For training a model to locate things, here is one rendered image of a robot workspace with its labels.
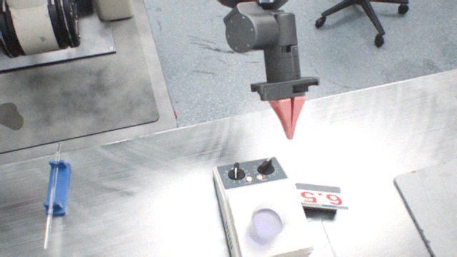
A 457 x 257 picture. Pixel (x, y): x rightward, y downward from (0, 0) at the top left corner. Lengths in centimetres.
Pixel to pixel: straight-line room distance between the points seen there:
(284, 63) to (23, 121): 94
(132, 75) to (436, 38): 161
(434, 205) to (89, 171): 67
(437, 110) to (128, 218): 71
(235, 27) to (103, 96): 84
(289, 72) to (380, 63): 150
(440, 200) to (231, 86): 117
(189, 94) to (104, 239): 114
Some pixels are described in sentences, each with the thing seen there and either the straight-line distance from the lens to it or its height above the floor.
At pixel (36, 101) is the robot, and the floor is 36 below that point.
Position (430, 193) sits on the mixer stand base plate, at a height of 76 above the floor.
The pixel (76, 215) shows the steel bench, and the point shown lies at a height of 75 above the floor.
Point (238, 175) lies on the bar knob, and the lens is 74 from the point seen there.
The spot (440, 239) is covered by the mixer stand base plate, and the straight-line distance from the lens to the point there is 88.
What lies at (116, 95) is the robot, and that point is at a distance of 138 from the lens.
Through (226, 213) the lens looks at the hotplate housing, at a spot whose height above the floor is 82.
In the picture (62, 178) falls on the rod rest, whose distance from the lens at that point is 82.
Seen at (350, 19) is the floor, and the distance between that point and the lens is 229.
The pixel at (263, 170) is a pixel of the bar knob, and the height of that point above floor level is 81.
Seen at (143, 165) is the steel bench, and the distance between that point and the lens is 81.
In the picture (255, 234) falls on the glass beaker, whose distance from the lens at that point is 63.
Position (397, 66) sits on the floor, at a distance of 218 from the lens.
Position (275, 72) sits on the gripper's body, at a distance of 66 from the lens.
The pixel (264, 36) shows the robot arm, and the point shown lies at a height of 104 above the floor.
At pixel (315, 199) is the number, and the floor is 78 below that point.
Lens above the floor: 148
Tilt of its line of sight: 59 degrees down
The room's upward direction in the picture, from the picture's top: 10 degrees clockwise
